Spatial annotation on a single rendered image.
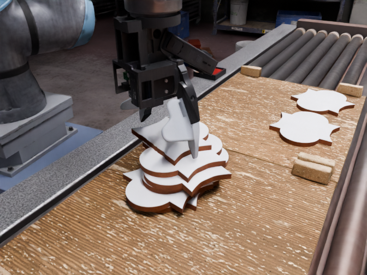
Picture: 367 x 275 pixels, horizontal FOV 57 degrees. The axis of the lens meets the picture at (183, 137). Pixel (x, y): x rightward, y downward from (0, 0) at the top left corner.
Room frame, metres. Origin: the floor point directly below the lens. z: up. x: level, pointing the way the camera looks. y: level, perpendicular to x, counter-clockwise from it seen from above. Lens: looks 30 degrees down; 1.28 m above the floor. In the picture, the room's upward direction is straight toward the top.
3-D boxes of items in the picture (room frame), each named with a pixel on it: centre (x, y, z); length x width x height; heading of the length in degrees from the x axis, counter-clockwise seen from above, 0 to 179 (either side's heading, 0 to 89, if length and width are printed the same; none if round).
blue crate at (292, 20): (5.18, -1.70, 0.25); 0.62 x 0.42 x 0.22; 74
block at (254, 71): (0.94, -0.20, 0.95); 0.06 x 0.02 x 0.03; 59
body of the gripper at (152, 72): (0.46, 0.05, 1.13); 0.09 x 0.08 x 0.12; 128
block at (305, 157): (0.47, -0.22, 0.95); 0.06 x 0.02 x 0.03; 59
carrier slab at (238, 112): (0.70, -0.21, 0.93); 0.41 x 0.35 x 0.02; 149
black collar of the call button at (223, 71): (1.00, -0.08, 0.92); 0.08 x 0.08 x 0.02; 59
